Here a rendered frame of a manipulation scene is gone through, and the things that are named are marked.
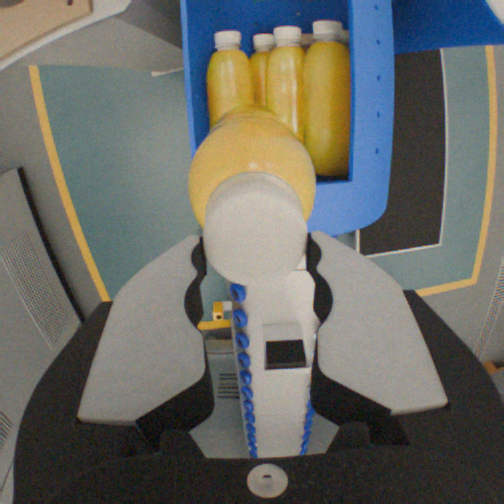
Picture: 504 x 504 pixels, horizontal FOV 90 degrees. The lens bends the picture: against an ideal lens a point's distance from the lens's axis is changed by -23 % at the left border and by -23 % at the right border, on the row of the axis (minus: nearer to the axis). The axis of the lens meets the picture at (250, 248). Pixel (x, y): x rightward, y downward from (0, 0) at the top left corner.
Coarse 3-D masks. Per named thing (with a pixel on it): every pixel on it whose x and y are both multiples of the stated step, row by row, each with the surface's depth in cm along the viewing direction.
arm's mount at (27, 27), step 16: (32, 0) 26; (48, 0) 27; (64, 0) 27; (80, 0) 28; (0, 16) 26; (16, 16) 27; (32, 16) 28; (48, 16) 28; (64, 16) 29; (80, 16) 29; (0, 32) 28; (16, 32) 28; (32, 32) 29; (48, 32) 30; (0, 48) 29; (16, 48) 30
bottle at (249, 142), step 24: (240, 120) 16; (264, 120) 17; (216, 144) 15; (240, 144) 14; (264, 144) 14; (288, 144) 15; (192, 168) 16; (216, 168) 14; (240, 168) 14; (264, 168) 14; (288, 168) 14; (312, 168) 16; (192, 192) 15; (216, 192) 13; (288, 192) 13; (312, 192) 15
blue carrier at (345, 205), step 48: (192, 0) 36; (240, 0) 43; (288, 0) 44; (336, 0) 41; (384, 0) 26; (192, 48) 39; (240, 48) 48; (384, 48) 29; (192, 96) 41; (384, 96) 32; (192, 144) 43; (384, 144) 35; (336, 192) 34; (384, 192) 39
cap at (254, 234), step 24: (240, 192) 11; (264, 192) 11; (216, 216) 11; (240, 216) 11; (264, 216) 11; (288, 216) 11; (216, 240) 12; (240, 240) 12; (264, 240) 12; (288, 240) 12; (216, 264) 12; (240, 264) 12; (264, 264) 12; (288, 264) 12
